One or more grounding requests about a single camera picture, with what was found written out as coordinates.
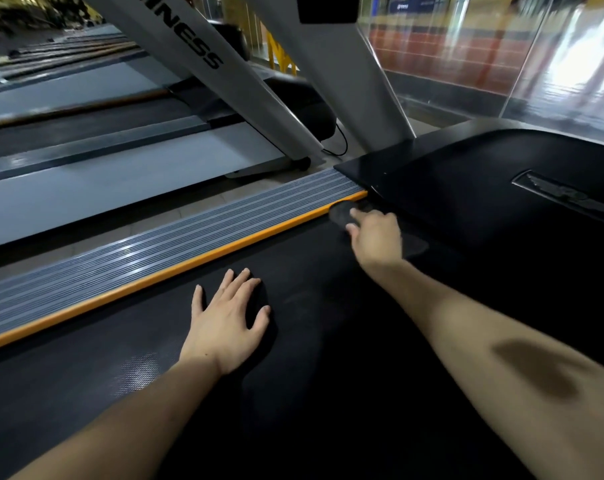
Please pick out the black treadmill console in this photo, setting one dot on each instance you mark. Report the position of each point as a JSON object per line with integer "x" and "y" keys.
{"x": 327, "y": 7}

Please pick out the glossy black neighbouring motor cover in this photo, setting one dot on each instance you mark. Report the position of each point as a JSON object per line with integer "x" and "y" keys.
{"x": 302, "y": 104}

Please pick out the orange treadmill trim strip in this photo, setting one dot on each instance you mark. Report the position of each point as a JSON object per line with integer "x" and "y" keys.
{"x": 182, "y": 272}

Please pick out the person's left middle finger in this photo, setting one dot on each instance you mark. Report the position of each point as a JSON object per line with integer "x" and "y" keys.
{"x": 238, "y": 284}

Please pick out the black treadmill motor cover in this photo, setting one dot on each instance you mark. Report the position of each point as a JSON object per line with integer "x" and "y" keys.
{"x": 471, "y": 214}

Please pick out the glass wall panel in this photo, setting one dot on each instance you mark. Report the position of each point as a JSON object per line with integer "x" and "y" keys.
{"x": 481, "y": 49}

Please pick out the grey lettered treadmill upright post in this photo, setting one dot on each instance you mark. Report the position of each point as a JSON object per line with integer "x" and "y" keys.
{"x": 192, "y": 49}

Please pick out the person's left forearm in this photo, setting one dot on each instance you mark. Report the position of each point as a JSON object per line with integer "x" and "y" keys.
{"x": 132, "y": 424}

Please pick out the black cleaning cloth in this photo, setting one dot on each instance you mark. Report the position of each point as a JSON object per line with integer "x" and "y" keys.
{"x": 339, "y": 213}

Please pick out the person's left hand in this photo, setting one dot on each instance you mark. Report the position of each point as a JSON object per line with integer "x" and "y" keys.
{"x": 217, "y": 334}

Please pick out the person's right fingers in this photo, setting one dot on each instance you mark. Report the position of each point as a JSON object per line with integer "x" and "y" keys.
{"x": 366, "y": 219}

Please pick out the silver emblem plate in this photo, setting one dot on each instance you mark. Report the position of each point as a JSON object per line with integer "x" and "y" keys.
{"x": 566, "y": 197}

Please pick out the dark neighbouring treadmill belt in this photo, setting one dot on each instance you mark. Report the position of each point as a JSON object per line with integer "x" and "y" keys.
{"x": 82, "y": 129}

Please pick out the person's left thumb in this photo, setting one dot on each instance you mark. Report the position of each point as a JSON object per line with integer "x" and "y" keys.
{"x": 259, "y": 319}

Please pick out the row of distant treadmills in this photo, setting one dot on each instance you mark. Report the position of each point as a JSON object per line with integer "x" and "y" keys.
{"x": 57, "y": 64}

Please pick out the person's right forearm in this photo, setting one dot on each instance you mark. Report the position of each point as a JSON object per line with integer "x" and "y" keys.
{"x": 506, "y": 364}

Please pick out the grey ribbed treadmill side rail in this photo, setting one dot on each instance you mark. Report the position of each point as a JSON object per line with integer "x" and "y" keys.
{"x": 157, "y": 244}

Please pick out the black treadmill belt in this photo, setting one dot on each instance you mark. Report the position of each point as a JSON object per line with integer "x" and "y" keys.
{"x": 332, "y": 374}

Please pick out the person's right hand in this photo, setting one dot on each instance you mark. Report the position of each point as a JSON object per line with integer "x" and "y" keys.
{"x": 379, "y": 239}

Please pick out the yellow metal frame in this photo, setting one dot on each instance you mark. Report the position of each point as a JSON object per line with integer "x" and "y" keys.
{"x": 282, "y": 57}

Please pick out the person's left little finger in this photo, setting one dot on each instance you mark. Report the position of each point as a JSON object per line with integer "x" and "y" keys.
{"x": 198, "y": 302}

